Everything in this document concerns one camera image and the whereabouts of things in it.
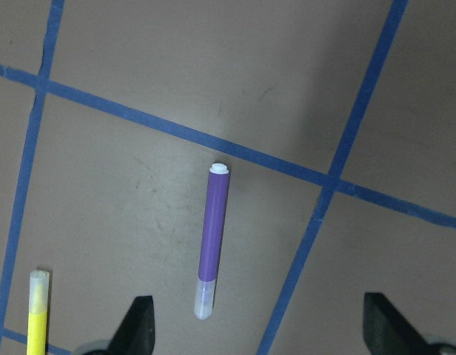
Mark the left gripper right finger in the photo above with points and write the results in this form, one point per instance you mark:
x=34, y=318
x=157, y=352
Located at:
x=386, y=330

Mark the yellow highlighter pen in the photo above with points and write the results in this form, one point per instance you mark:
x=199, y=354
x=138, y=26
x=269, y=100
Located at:
x=37, y=315

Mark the purple highlighter pen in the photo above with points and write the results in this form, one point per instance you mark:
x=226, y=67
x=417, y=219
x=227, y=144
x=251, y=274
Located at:
x=211, y=240

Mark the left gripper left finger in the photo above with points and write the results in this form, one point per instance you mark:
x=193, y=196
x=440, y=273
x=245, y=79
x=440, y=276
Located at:
x=136, y=333

